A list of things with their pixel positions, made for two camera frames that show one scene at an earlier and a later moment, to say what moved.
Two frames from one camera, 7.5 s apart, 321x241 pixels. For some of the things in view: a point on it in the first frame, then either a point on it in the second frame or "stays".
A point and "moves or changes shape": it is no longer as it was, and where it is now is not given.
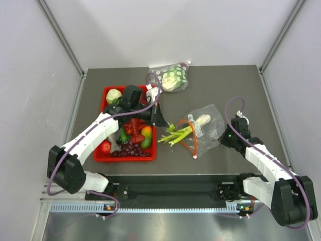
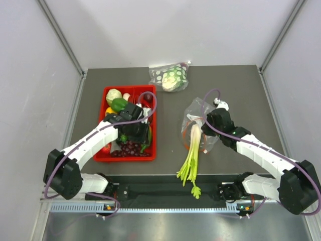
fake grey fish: [115, 146] stays
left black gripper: [157, 118] -> [145, 131]
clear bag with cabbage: [171, 77] stays
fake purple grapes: [130, 149] stays
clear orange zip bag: [200, 131] moves or changes shape
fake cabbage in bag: [175, 80] stays
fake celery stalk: [174, 134] -> [189, 170]
